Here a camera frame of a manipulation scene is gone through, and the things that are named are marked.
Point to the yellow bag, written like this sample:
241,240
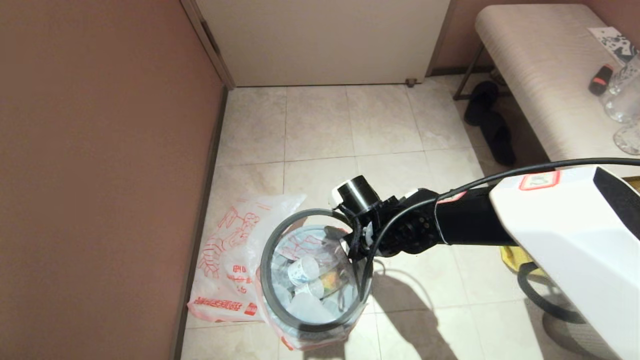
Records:
512,255

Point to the blue white booklet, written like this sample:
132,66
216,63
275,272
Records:
612,40

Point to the flat red printed plastic bag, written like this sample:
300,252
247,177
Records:
225,265

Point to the white plastic bag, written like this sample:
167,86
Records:
320,337

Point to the large clear glass jar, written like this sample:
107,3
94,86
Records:
624,97

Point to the black slipper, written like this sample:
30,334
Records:
481,102
500,142

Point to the small brass door stopper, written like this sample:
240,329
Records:
410,82

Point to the clear bottle yellow label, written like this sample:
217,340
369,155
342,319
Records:
320,287

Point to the small clear glass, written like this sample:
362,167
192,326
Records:
629,137

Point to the dark metal table leg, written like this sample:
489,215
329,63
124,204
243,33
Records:
468,74

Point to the white door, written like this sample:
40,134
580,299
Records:
325,40

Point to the clear bottle white blue label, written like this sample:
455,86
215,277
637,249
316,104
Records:
302,270

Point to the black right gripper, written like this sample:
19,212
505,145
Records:
410,230

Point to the grey ribbed round object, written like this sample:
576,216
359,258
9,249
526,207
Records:
575,340

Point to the black red small device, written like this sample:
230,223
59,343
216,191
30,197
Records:
600,80

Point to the beige wood grain table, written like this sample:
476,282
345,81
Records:
545,85

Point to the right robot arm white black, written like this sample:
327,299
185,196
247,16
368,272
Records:
575,240

